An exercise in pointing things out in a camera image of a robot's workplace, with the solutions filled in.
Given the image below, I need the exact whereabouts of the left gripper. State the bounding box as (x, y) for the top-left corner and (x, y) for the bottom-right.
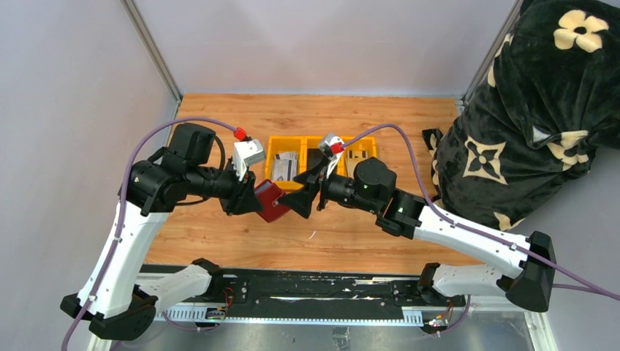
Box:
(188, 156), (265, 215)

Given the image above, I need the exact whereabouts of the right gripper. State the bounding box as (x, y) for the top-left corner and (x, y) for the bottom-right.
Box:
(278, 156), (379, 220)

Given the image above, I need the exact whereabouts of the red leather card holder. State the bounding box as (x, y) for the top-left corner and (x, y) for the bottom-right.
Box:
(254, 179), (290, 223)

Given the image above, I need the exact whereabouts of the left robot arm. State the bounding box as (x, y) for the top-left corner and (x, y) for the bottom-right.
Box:
(61, 118), (265, 341)

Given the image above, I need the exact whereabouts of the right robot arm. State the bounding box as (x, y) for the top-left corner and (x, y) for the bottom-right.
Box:
(279, 157), (556, 312)

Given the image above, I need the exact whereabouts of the white cards stack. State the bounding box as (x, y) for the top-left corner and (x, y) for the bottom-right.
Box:
(271, 151), (298, 181)

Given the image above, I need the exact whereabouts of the black cards stack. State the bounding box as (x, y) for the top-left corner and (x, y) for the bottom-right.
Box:
(306, 148), (328, 170)

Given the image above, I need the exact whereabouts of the tan cards stack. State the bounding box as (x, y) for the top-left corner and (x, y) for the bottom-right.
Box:
(345, 149), (368, 178)

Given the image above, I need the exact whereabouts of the black floral blanket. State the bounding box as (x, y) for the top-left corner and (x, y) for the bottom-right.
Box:
(423, 1), (619, 230)

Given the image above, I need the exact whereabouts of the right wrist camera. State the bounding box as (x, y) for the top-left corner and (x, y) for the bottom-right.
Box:
(318, 132), (344, 178)

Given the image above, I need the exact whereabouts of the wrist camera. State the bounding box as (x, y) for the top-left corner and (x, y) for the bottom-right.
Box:
(318, 132), (344, 178)
(232, 139), (266, 181)

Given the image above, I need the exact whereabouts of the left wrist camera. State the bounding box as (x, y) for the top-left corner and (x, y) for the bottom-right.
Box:
(232, 139), (266, 181)

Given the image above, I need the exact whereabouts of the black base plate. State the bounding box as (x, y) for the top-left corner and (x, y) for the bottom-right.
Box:
(224, 268), (466, 320)

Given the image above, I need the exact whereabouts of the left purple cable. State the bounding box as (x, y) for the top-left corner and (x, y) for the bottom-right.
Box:
(60, 116), (248, 351)

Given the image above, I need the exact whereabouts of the purple cable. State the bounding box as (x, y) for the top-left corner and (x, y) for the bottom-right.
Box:
(60, 116), (248, 351)
(331, 123), (620, 336)

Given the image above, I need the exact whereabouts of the aluminium frame rail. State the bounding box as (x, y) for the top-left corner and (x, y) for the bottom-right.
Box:
(87, 272), (559, 351)

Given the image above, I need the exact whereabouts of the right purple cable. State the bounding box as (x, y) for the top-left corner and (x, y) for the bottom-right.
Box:
(331, 123), (620, 336)

